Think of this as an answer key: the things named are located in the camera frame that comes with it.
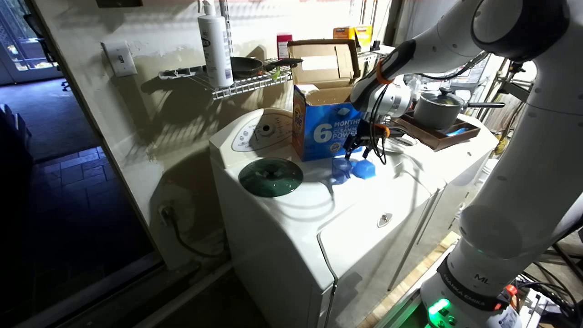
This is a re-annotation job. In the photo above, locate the tall white bottle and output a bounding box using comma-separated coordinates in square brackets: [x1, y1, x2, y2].
[195, 0, 236, 92]

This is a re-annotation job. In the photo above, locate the white wire shelf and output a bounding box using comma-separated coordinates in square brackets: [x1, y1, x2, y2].
[156, 64, 295, 103]

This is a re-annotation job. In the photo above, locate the white wall outlet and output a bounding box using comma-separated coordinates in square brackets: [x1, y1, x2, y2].
[100, 41, 140, 79]

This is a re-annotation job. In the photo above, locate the wooden base board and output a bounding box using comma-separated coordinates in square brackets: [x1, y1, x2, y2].
[355, 228, 464, 328]

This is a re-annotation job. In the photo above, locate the red container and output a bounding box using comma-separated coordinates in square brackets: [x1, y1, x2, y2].
[275, 33, 295, 63]

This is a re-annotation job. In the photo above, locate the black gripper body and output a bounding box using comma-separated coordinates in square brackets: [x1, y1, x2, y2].
[353, 117, 391, 146]

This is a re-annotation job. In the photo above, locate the blue cardboard detergent box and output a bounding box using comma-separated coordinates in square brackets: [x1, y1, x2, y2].
[286, 39, 368, 165]

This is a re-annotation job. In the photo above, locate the green plastic clamp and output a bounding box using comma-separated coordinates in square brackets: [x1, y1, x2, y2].
[422, 298, 459, 328]

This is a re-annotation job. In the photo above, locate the black power plug cable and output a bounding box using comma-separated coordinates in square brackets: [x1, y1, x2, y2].
[158, 203, 233, 265]

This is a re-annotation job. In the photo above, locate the dark green round lid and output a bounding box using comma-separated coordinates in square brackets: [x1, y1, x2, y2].
[236, 157, 306, 199]

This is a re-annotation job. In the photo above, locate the white laundry machine with door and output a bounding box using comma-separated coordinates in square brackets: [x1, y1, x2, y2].
[207, 106, 441, 328]

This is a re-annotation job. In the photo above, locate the grey cooking pot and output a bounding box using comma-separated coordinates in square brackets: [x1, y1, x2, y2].
[410, 86, 506, 132]

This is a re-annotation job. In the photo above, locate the yellow box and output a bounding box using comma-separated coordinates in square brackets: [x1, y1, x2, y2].
[331, 26, 357, 44]

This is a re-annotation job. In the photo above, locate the brown wooden tray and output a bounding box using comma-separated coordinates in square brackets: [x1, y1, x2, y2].
[391, 114, 482, 154]

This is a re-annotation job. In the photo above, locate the black frying pan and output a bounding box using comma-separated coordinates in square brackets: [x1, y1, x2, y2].
[229, 55, 304, 83]

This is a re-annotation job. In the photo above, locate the light blue plastic scoop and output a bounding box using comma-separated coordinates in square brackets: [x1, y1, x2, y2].
[349, 159, 377, 183]

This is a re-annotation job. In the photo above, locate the dark blue translucent scoop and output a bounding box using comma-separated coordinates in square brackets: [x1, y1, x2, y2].
[329, 155, 353, 186]

